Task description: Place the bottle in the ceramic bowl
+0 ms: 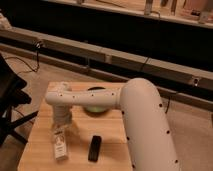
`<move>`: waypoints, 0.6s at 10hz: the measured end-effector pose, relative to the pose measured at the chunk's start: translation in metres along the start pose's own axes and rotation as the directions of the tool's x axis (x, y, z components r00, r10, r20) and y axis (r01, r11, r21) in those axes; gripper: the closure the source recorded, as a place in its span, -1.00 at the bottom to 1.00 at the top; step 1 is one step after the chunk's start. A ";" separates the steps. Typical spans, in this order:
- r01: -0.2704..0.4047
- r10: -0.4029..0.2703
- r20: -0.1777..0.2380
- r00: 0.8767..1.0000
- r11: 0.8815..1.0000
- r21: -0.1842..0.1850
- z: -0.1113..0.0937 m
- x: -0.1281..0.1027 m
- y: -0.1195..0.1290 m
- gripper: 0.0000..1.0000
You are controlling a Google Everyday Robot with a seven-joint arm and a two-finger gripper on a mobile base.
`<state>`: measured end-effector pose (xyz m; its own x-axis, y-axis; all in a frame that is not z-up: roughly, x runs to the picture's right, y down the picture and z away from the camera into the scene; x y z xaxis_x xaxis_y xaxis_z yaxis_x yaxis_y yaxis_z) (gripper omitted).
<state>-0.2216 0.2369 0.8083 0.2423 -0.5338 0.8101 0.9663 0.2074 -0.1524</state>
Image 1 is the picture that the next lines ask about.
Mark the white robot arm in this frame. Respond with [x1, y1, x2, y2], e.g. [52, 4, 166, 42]
[45, 78, 181, 171]

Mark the black cable on floor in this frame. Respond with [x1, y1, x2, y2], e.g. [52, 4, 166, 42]
[3, 39, 45, 75]

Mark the green ceramic bowl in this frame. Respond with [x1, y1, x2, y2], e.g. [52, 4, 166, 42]
[84, 86, 108, 116]

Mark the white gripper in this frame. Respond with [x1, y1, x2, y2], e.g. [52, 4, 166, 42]
[52, 106, 72, 128]

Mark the black remote control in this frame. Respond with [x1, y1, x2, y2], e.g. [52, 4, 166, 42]
[88, 135, 102, 162]

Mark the black office chair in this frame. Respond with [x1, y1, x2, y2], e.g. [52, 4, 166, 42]
[0, 53, 38, 147]

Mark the long grey metal rail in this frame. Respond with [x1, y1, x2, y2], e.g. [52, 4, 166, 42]
[0, 28, 213, 112]

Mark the clear labelled plastic bottle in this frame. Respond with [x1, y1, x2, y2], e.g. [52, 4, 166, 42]
[53, 127, 68, 160]

